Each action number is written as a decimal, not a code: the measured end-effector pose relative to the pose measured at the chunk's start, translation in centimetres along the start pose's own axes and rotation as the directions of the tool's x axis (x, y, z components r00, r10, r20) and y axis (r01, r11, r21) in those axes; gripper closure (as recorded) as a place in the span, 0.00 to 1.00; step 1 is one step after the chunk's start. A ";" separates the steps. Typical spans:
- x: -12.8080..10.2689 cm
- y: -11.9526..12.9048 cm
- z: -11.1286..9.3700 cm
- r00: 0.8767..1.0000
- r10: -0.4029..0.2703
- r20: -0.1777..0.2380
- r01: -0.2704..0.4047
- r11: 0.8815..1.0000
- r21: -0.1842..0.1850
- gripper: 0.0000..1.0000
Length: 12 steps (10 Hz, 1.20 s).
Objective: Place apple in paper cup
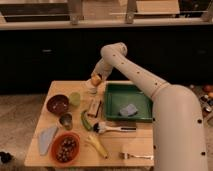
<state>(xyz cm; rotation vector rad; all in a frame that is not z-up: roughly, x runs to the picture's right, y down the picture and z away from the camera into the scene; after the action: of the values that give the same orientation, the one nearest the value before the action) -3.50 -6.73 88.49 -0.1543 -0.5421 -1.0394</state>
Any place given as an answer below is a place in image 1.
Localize brown ceramic bowl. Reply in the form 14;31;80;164
46;94;69;115

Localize orange-yellow apple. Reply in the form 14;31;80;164
91;75;102;86

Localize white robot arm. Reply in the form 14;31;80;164
93;42;208;171

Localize black bristle brush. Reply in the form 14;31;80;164
93;122;137;134

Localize grey folded cloth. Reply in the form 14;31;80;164
38;125;58;155

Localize black object on floor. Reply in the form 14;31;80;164
0;151;12;164

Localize light green cup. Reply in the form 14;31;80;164
69;92;81;106

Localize metal cup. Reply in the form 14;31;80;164
59;113;73;130

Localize wooden block eraser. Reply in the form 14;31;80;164
87;99;101;117

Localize clutter items at right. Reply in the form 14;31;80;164
189;85;213;117

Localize metal fork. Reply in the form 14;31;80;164
119;152;154;160

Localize orange bowl with grapes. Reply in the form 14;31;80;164
50;132;80;167

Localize wooden railing shelf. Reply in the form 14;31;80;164
0;0;213;30

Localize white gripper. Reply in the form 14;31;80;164
91;60;109;81

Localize green cucumber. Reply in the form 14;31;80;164
81;110;93;131

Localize green plastic tray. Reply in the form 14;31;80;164
104;83;152;122

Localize yellow banana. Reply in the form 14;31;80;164
86;135;108;159

